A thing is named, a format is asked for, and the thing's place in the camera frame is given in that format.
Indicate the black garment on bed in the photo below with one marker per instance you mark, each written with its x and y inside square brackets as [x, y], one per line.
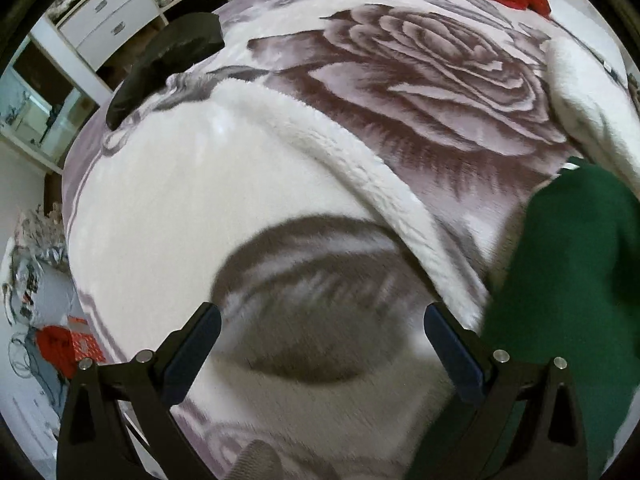
[176, 48]

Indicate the green and cream varsity jacket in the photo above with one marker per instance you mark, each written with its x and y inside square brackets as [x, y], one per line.
[572, 291]

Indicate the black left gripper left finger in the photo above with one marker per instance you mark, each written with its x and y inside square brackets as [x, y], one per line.
[94, 442]

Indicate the red box on floor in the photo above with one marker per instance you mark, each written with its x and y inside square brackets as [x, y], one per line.
[65, 346]

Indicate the floral purple white blanket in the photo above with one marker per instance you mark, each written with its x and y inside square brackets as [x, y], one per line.
[336, 167]

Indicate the white drawer cabinet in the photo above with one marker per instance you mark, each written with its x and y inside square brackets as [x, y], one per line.
[88, 35]

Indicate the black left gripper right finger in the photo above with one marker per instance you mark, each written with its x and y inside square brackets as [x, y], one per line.
[526, 422]

